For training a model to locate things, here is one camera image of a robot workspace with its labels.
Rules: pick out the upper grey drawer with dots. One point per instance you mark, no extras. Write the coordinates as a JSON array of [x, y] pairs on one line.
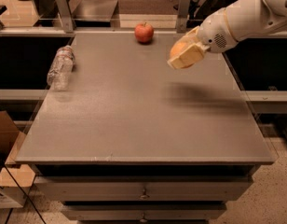
[[89, 189]]

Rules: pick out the left metal bracket post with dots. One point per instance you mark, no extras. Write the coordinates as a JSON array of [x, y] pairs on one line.
[[65, 15]]

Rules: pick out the lower grey drawer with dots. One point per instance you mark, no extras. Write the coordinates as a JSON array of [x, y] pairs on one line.
[[132, 211]]

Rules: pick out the grey drawer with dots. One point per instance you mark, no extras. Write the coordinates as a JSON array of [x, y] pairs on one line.
[[89, 189], [132, 211]]

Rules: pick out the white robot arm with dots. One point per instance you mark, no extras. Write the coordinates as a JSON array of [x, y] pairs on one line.
[[250, 18]]

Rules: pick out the orange fruit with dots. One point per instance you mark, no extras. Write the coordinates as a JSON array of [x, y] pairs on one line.
[[181, 55]]

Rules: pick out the clear plastic water bottle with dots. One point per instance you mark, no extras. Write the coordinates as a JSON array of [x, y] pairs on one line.
[[61, 69]]

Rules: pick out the metal bracket post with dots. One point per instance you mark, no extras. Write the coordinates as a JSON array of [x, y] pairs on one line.
[[182, 14], [65, 15]]

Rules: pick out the cardboard box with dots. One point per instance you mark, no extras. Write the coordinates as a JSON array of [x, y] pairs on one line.
[[15, 179]]

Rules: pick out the lower drawer metal knob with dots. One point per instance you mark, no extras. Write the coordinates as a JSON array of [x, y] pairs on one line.
[[143, 219]]

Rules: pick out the upper drawer metal knob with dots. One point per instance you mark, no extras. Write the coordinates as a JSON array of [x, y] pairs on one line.
[[144, 196]]

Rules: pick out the drawer metal knob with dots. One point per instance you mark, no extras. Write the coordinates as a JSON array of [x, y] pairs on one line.
[[143, 219], [144, 196]]

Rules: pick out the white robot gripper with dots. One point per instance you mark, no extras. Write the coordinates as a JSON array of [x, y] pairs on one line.
[[215, 34]]

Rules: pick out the red apple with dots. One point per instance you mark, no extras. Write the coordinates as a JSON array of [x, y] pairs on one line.
[[144, 32]]

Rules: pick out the right metal bracket post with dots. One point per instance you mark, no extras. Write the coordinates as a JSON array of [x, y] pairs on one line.
[[182, 14]]

